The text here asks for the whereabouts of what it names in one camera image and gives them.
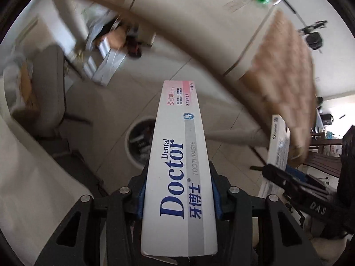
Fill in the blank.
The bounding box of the brown plastic chair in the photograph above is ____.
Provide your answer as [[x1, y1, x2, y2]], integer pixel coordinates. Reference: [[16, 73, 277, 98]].
[[304, 131, 355, 185]]

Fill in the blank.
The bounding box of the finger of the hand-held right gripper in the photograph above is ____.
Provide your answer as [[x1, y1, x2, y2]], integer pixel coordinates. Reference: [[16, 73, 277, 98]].
[[286, 165, 329, 185], [250, 164, 330, 200]]

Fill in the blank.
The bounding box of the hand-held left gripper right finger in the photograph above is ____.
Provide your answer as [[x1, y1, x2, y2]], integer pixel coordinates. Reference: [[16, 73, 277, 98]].
[[209, 161, 317, 266]]

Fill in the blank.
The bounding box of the grey padded seat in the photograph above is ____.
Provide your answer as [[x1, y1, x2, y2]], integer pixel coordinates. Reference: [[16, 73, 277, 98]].
[[30, 44, 93, 137]]

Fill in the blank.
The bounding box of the cardboard box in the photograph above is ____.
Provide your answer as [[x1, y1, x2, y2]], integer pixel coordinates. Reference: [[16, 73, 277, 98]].
[[105, 29, 128, 50]]

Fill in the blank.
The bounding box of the blue white medicine box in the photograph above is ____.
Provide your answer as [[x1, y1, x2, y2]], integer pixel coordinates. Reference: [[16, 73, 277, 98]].
[[258, 114, 291, 200]]

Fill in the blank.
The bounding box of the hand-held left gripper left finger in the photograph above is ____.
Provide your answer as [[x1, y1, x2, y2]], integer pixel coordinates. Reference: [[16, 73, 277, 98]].
[[34, 162, 149, 266]]

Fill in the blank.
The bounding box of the person's right forearm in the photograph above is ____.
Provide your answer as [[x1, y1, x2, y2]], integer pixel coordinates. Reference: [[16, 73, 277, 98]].
[[311, 235, 353, 258]]

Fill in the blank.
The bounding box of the brown checkered tablecloth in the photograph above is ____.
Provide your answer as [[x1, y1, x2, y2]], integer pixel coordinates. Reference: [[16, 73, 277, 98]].
[[64, 0, 319, 161]]

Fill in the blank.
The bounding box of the white toothpaste box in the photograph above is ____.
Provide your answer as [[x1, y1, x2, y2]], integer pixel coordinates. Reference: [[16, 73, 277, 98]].
[[140, 80, 218, 257]]

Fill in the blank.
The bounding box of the black metal stand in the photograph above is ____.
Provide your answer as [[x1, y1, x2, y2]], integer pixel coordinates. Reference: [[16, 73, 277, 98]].
[[297, 19, 328, 52]]

